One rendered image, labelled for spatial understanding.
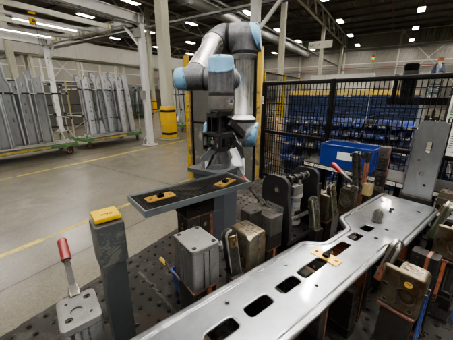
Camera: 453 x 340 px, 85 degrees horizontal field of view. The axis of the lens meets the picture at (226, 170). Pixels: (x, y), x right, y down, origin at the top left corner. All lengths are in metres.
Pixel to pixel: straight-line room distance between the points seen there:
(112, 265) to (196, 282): 0.23
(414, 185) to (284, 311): 0.98
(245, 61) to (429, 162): 0.91
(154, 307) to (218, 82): 0.81
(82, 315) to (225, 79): 0.63
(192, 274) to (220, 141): 0.37
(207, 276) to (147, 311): 0.46
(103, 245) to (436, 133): 1.30
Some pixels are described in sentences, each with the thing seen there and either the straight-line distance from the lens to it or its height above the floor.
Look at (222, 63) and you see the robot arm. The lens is 0.74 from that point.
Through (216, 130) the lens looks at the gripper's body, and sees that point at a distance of 0.76.
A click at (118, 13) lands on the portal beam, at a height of 3.38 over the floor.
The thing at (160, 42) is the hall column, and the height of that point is 2.99.
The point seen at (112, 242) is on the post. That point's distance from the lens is 0.71.
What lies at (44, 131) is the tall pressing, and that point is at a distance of 7.74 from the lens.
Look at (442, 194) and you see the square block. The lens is 1.38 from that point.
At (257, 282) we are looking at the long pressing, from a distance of 0.68.
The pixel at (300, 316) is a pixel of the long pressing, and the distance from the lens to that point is 0.62.
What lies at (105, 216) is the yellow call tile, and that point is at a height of 1.16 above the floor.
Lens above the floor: 1.44
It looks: 17 degrees down
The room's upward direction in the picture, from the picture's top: straight up
